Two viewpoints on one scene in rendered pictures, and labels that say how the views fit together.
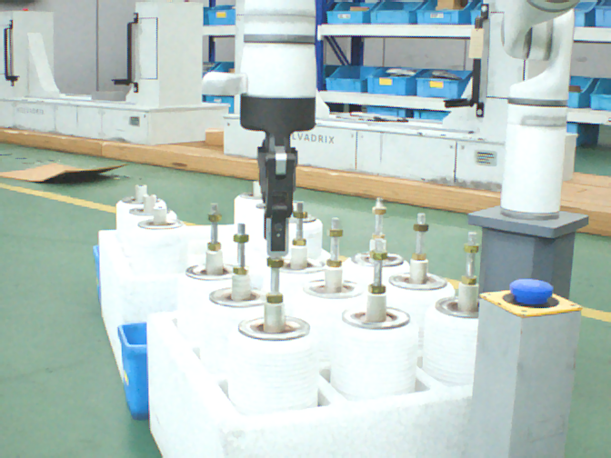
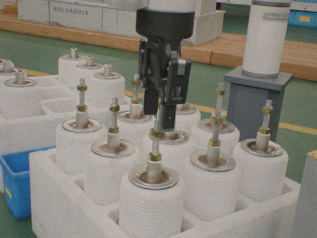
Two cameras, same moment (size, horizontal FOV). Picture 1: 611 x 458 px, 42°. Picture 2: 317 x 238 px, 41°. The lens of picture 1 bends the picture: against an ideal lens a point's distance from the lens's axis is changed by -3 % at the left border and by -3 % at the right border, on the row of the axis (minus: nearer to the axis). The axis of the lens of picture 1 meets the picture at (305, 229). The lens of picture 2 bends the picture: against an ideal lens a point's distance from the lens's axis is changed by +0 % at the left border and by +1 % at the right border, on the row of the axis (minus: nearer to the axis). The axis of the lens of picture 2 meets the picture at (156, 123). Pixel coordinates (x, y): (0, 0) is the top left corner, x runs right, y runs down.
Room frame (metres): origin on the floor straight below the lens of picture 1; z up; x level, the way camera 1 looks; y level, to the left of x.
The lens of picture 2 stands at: (0.28, 0.18, 0.54)
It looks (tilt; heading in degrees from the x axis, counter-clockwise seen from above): 20 degrees down; 345
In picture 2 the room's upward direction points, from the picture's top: 4 degrees clockwise
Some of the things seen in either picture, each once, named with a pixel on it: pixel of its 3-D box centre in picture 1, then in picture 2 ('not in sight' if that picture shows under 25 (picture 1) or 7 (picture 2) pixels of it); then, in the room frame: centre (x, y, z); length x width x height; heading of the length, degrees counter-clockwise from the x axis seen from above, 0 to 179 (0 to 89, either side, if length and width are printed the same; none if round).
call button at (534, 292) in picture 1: (531, 294); not in sight; (0.73, -0.21, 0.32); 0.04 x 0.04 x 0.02
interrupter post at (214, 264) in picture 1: (214, 263); (81, 119); (1.04, 0.12, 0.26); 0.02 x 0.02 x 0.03
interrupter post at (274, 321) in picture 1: (274, 316); (153, 169); (0.82, 0.03, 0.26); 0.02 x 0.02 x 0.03
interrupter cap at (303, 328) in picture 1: (274, 328); (153, 177); (0.82, 0.03, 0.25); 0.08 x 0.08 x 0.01
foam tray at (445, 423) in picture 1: (329, 411); (162, 211); (0.98, -0.04, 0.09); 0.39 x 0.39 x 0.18; 22
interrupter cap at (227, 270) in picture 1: (214, 273); (81, 125); (1.04, 0.12, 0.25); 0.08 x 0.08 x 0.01
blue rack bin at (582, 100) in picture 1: (567, 91); not in sight; (5.70, -1.81, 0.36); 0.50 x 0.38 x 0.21; 140
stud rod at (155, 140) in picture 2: (275, 281); (155, 145); (0.82, 0.03, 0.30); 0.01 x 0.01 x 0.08; 38
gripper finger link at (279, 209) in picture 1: (278, 226); (171, 111); (0.78, 0.03, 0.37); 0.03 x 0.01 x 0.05; 5
